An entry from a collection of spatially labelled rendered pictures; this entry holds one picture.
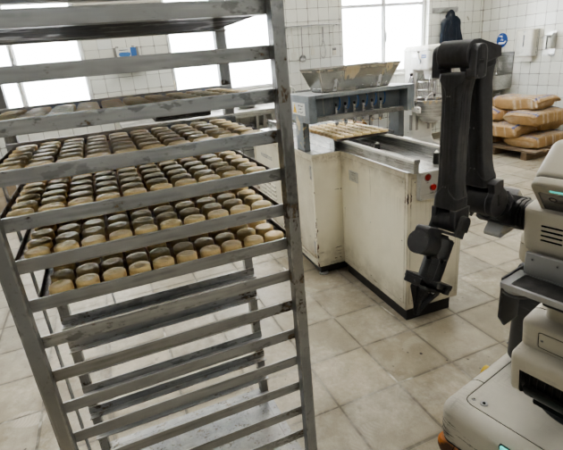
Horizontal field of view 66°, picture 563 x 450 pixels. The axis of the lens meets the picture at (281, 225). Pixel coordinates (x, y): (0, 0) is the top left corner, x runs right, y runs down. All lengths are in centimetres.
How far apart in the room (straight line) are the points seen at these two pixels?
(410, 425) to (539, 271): 92
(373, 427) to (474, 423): 46
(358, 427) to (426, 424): 27
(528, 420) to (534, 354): 31
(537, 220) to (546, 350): 37
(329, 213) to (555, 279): 175
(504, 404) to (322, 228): 155
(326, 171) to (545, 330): 169
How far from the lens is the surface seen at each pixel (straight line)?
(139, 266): 107
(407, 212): 221
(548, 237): 128
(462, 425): 166
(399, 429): 195
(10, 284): 100
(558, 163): 119
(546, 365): 141
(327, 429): 193
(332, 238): 287
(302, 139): 275
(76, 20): 94
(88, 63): 94
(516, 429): 163
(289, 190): 102
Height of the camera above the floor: 140
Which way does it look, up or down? 21 degrees down
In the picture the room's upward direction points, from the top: 5 degrees counter-clockwise
